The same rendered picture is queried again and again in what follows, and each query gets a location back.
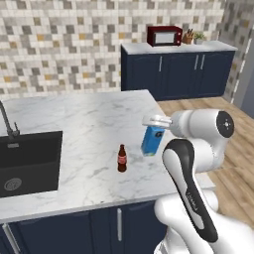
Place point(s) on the green potted plant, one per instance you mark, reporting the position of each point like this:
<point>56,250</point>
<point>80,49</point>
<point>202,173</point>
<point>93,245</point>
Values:
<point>199,37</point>

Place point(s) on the navy cupboard run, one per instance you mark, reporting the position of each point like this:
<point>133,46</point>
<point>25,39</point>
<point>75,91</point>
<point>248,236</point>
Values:
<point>177,73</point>

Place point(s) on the brown cola bottle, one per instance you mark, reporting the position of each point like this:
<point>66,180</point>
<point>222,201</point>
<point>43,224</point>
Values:
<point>122,159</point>

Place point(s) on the black sink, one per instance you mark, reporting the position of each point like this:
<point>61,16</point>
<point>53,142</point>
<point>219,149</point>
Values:
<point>28,163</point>

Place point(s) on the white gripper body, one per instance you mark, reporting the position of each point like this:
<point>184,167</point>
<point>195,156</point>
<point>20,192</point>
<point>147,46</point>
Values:
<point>154,120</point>

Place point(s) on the dark grey tap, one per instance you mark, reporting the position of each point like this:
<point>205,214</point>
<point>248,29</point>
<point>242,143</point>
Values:
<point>9,123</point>

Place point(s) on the navy cupboard door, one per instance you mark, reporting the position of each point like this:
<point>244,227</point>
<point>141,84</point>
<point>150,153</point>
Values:
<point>53,233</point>
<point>140,226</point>

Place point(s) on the blue drink carton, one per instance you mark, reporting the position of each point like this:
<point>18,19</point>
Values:
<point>151,139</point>

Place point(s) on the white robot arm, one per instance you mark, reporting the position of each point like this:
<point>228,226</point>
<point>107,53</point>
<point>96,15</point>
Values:
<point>198,211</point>

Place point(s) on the brown knife block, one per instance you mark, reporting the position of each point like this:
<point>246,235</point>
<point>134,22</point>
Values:
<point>188,37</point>

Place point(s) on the red microwave oven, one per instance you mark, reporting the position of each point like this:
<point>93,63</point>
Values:
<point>164,35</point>

